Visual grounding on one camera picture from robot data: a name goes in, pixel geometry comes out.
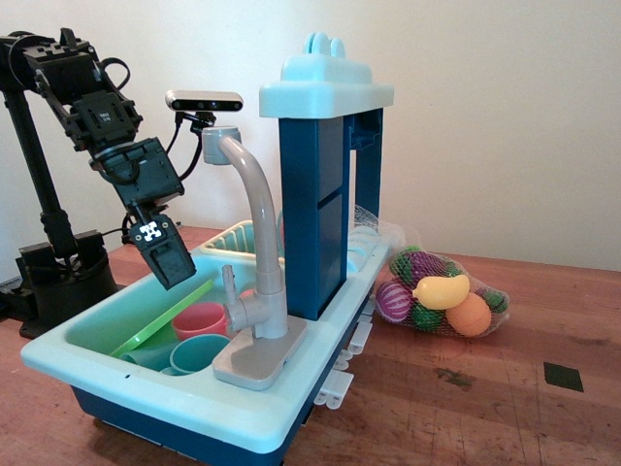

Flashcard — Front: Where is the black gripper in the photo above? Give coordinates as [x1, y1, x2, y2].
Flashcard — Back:
[89, 138, 196, 290]

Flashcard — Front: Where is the grey faucet lever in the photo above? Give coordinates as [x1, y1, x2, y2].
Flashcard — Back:
[222, 264, 238, 307]

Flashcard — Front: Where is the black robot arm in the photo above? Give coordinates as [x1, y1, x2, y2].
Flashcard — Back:
[1, 28, 196, 339]

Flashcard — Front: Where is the light green dish rack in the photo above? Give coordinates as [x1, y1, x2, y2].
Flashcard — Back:
[199, 219, 256, 258]

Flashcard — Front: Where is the pink plastic cup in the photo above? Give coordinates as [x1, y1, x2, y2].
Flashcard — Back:
[172, 302, 227, 341]

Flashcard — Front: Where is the green plastic cutting board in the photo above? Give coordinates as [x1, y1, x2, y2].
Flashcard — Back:
[110, 280, 213, 357]

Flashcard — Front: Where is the teal plastic cup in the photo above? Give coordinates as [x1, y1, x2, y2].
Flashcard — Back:
[170, 334, 231, 375]

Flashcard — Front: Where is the toy kitchen sink unit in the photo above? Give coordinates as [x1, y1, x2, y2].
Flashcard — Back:
[21, 33, 394, 465]

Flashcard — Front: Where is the grey toy faucet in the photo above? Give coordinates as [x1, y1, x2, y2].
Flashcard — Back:
[203, 126, 307, 390]

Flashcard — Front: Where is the purple toy onion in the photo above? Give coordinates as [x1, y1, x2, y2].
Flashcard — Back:
[376, 281, 412, 323]

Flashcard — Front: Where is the mesh bag of toy food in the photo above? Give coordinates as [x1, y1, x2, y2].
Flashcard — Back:
[347, 206, 510, 338]

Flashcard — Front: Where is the yellow toy mango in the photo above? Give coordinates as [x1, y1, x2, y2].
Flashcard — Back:
[411, 275, 471, 311]

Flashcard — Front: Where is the orange toy fruit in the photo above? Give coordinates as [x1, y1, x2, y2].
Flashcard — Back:
[445, 292, 491, 337]

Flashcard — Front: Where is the black tape patch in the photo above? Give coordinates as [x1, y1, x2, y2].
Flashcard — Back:
[543, 361, 584, 392]

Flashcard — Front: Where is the black camera cable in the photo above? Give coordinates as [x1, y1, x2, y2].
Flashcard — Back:
[164, 112, 204, 185]

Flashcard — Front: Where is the silver depth camera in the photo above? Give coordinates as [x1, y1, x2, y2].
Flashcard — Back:
[165, 90, 244, 112]

